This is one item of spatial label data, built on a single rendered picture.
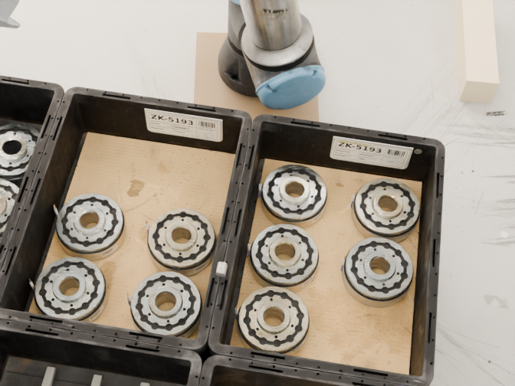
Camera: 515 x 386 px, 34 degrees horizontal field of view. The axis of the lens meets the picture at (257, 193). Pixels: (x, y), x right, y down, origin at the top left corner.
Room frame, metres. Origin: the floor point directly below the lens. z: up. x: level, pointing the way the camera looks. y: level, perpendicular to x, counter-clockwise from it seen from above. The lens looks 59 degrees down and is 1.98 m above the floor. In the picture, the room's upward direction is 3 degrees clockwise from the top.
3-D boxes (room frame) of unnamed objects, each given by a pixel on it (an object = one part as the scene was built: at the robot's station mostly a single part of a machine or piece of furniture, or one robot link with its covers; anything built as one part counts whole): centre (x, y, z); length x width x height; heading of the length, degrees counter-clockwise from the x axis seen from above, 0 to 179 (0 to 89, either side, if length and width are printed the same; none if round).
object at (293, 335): (0.47, -0.03, 0.86); 0.10 x 0.10 x 0.01
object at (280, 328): (0.47, -0.03, 0.86); 0.05 x 0.05 x 0.01
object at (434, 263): (0.57, -0.11, 0.92); 0.40 x 0.30 x 0.02; 174
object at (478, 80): (1.14, -0.42, 0.73); 0.24 x 0.06 x 0.06; 178
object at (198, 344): (0.61, 0.18, 0.92); 0.40 x 0.30 x 0.02; 174
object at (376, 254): (0.57, -0.19, 0.86); 0.05 x 0.05 x 0.01
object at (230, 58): (1.05, 0.01, 0.78); 0.15 x 0.15 x 0.10
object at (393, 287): (0.57, -0.19, 0.86); 0.10 x 0.10 x 0.01
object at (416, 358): (0.57, -0.11, 0.87); 0.40 x 0.30 x 0.11; 174
